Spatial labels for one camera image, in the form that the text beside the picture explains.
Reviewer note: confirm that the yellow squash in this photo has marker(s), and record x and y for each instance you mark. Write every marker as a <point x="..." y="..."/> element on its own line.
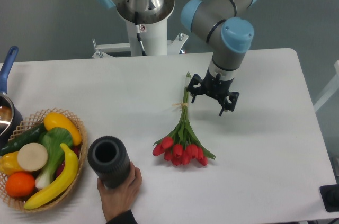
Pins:
<point x="53" y="120"/>

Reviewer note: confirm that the red fruit in basket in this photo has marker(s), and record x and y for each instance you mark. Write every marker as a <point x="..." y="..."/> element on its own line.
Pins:
<point x="76" y="150"/>

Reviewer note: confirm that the orange fruit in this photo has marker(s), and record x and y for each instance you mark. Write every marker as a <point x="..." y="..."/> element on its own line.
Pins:
<point x="20" y="184"/>

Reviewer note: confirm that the person's hand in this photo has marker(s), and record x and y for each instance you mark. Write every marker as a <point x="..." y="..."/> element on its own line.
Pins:
<point x="120" y="199"/>

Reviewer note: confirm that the white frame at right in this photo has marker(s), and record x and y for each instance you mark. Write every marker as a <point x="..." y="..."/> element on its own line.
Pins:
<point x="328" y="91"/>

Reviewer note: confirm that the yellow bell pepper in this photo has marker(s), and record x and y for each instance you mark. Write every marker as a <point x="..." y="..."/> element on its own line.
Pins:
<point x="9" y="164"/>

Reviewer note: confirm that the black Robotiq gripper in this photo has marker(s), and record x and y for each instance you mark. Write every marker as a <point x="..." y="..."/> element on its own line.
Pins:
<point x="216" y="85"/>

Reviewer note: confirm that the dark grey ribbed vase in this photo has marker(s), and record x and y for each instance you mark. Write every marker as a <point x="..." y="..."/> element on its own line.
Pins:
<point x="109" y="159"/>

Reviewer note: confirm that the black device at edge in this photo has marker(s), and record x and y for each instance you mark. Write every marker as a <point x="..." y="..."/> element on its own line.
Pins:
<point x="329" y="195"/>

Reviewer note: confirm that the green cucumber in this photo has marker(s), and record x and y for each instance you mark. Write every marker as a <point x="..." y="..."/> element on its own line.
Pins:
<point x="29" y="136"/>

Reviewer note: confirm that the woven wicker basket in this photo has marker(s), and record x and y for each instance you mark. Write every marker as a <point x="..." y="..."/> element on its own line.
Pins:
<point x="28" y="123"/>

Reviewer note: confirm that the yellow banana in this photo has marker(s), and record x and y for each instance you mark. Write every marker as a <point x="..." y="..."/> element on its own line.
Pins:
<point x="59" y="185"/>

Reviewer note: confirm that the dark sleeve forearm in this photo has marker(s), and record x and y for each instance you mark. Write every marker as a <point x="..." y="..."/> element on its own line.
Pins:
<point x="124" y="218"/>

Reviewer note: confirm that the red tulip bouquet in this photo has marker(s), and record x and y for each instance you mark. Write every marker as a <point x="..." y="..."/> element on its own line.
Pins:
<point x="181" y="145"/>

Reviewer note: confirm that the blue handled saucepan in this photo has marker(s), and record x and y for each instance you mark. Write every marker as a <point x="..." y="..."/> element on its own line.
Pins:
<point x="10" y="116"/>

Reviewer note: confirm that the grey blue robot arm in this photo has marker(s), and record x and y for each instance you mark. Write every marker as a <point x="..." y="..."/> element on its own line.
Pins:
<point x="216" y="22"/>

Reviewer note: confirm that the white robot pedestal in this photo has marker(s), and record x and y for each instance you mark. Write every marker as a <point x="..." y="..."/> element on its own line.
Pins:
<point x="146" y="23"/>

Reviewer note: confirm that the beige round disc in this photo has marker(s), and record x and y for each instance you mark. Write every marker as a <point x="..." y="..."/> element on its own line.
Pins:
<point x="32" y="157"/>

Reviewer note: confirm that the green bok choy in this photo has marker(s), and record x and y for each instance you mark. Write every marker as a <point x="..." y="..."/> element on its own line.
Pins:
<point x="51" y="140"/>

